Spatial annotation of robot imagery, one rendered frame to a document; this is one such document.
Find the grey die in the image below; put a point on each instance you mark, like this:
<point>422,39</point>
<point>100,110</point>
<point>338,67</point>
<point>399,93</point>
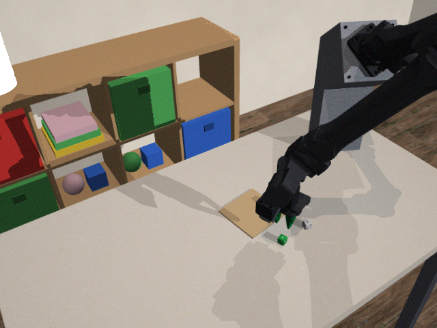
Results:
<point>307,224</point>

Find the green die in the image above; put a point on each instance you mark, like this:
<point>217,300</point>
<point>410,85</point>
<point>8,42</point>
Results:
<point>282,239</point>

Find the tan flat mat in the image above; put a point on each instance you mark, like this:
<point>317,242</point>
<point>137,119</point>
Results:
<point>241,212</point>

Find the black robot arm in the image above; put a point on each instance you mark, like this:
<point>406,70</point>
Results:
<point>311,154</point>

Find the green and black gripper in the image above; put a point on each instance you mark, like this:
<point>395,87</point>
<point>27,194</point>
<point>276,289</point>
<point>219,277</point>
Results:
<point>290,214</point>

